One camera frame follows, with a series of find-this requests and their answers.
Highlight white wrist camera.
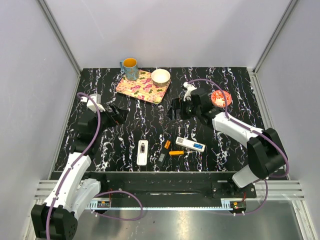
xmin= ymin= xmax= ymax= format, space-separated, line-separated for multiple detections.
xmin=183 ymin=82 xmax=197 ymax=102
xmin=80 ymin=93 xmax=106 ymax=113

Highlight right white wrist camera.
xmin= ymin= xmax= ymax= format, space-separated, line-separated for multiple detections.
xmin=183 ymin=82 xmax=197 ymax=102

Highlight white remote blue batteries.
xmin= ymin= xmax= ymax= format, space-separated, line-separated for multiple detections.
xmin=175 ymin=137 xmax=206 ymax=153

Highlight pink floral tray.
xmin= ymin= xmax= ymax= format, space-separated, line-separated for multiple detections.
xmin=115 ymin=69 xmax=171 ymax=104

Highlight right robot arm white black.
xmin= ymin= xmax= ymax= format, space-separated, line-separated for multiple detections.
xmin=167 ymin=86 xmax=288 ymax=198

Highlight white ceramic bowl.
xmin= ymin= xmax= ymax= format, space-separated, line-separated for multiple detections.
xmin=151 ymin=68 xmax=171 ymax=87

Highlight black remote orange batteries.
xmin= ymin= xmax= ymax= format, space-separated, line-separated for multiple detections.
xmin=156 ymin=144 xmax=171 ymax=167

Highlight white remote dark batteries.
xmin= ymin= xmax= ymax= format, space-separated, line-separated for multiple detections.
xmin=136 ymin=140 xmax=148 ymax=166

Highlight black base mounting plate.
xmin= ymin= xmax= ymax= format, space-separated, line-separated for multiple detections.
xmin=84 ymin=172 xmax=257 ymax=208

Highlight blue floral mug orange inside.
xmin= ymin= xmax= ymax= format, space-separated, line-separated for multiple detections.
xmin=119 ymin=58 xmax=139 ymax=81

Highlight blue battery pair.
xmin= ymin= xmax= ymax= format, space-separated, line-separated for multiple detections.
xmin=193 ymin=143 xmax=204 ymax=151

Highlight red patterned small dish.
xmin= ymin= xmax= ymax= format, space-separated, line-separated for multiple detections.
xmin=211 ymin=90 xmax=232 ymax=108

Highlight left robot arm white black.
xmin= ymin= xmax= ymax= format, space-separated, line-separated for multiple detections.
xmin=31 ymin=104 xmax=129 ymax=240

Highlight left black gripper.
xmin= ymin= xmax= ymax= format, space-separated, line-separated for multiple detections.
xmin=91 ymin=103 xmax=129 ymax=139

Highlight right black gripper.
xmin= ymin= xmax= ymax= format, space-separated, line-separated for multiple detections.
xmin=165 ymin=98 xmax=201 ymax=122

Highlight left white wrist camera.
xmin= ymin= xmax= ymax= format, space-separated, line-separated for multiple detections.
xmin=80 ymin=93 xmax=106 ymax=113

